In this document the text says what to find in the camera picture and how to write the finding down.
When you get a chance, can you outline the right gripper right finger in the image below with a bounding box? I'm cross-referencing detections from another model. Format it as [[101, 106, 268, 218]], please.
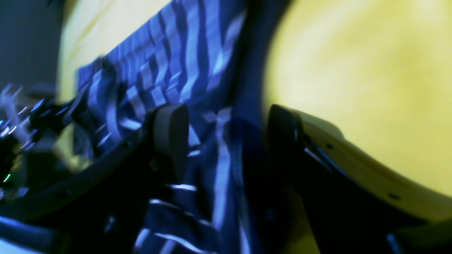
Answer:
[[267, 104, 451, 254]]

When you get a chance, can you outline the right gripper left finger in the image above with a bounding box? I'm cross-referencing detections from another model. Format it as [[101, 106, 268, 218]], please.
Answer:
[[1, 103, 189, 254]]

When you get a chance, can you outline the navy white striped T-shirt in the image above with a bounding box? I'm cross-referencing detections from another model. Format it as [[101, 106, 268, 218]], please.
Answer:
[[77, 0, 289, 254]]

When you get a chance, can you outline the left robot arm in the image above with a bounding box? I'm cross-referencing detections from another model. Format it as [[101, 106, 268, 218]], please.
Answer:
[[1, 83, 89, 206]]

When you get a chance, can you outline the yellow table cloth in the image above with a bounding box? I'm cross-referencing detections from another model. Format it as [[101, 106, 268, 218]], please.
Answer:
[[56, 0, 452, 254]]

